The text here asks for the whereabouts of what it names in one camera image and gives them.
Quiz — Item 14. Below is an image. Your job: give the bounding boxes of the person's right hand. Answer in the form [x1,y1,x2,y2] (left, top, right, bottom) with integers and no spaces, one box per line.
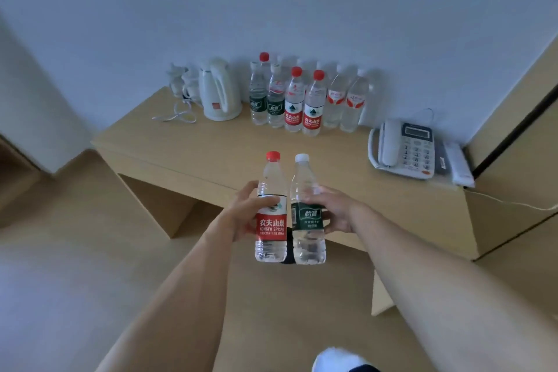
[301,186,371,235]

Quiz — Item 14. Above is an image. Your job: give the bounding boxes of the person's left hand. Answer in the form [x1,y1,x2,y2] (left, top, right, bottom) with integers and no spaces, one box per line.
[217,180,281,242]

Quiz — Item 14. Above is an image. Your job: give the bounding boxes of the person's right forearm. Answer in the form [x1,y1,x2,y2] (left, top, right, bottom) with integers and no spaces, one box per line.
[353,208,558,372]

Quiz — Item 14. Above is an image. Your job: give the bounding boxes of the person's left forearm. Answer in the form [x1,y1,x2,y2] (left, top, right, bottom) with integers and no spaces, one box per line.
[95,223,238,372]

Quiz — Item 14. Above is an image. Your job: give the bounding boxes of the wooden table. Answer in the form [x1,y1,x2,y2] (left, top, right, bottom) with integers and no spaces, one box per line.
[91,87,480,316]

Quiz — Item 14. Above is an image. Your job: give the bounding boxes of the grey desk telephone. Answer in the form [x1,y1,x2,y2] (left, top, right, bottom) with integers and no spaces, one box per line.
[377,119,436,181]

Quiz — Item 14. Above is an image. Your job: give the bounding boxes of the grey remote control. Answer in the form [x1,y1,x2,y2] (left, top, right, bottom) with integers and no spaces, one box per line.
[442,140,476,188]

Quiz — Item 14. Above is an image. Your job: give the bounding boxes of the white electric kettle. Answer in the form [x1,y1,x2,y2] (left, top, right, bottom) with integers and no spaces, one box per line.
[198,56,243,122]

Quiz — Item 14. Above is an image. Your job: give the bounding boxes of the light denim shorts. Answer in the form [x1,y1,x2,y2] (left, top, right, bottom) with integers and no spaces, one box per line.
[312,346,371,372]

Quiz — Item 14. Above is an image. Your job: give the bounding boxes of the white telephone handset cord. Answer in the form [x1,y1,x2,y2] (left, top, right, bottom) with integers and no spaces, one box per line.
[367,127,385,172]

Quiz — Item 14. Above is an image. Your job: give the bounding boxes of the white kettle power cable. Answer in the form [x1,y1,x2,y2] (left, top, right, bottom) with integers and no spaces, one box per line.
[151,96,202,124]

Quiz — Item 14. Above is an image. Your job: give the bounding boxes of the thin white cable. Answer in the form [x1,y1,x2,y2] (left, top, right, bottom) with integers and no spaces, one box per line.
[416,108,558,212]

